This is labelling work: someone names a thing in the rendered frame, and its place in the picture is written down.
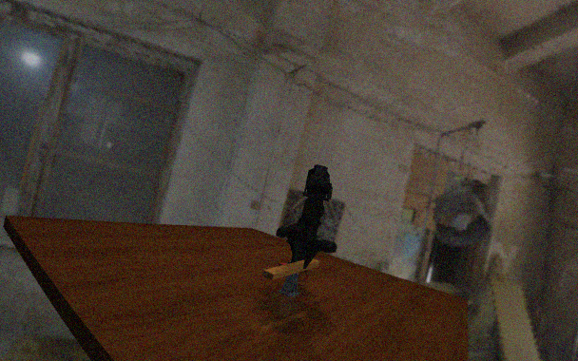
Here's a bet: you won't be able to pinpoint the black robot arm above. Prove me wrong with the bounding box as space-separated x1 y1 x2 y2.
286 164 333 261

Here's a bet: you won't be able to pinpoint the tan bar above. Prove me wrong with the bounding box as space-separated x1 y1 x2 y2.
262 259 320 280

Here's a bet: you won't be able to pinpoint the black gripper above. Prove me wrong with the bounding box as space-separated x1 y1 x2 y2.
276 215 337 269

